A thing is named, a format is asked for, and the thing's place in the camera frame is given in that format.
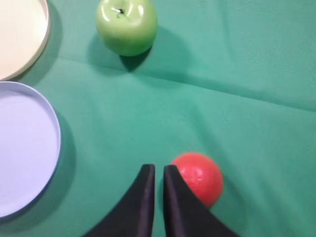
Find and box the green apple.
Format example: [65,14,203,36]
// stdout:
[95,0,158,56]

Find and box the blue plate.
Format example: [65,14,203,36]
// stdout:
[0,81,61,218]

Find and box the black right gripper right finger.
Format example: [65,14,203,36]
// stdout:
[163,165,238,237]

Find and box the yellow plate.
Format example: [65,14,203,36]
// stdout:
[0,0,50,81]

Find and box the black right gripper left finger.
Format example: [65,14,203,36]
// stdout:
[85,164,155,237]

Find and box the green tablecloth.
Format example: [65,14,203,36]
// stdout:
[0,0,316,237]

